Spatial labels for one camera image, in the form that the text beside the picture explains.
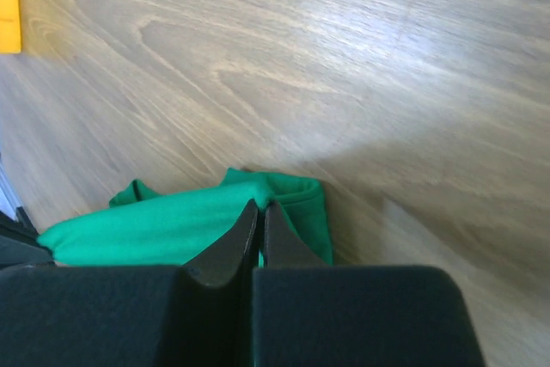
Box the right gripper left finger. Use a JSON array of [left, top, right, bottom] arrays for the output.
[[1, 201, 259, 366]]

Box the yellow plastic tray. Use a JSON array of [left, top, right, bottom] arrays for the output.
[[0, 0, 21, 54]]

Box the green t shirt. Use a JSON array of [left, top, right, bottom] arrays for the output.
[[37, 168, 333, 266]]

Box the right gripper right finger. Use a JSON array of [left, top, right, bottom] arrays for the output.
[[251, 204, 485, 366]]

